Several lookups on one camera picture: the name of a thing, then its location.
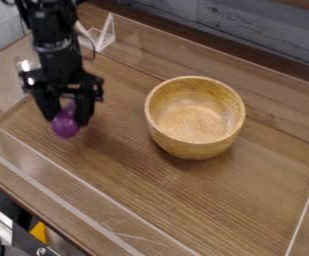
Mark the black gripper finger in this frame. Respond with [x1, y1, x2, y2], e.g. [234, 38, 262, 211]
[75, 94, 95, 126]
[32, 91, 60, 122]

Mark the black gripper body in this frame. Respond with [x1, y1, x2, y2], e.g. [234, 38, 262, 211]
[18, 69, 104, 101]

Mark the purple toy eggplant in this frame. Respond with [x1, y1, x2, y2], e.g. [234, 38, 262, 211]
[51, 101, 79, 139]

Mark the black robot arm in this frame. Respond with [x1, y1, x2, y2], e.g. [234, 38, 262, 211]
[14, 0, 104, 126]

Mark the brown wooden bowl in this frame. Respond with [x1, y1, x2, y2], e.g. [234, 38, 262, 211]
[143, 76, 246, 160]

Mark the black and yellow device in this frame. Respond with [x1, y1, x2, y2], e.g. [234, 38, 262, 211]
[10, 223, 87, 256]

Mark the clear acrylic corner bracket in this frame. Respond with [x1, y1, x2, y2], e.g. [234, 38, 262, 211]
[75, 14, 115, 52]

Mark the clear acrylic tray wall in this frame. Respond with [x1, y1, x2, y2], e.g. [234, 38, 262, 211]
[0, 127, 199, 256]

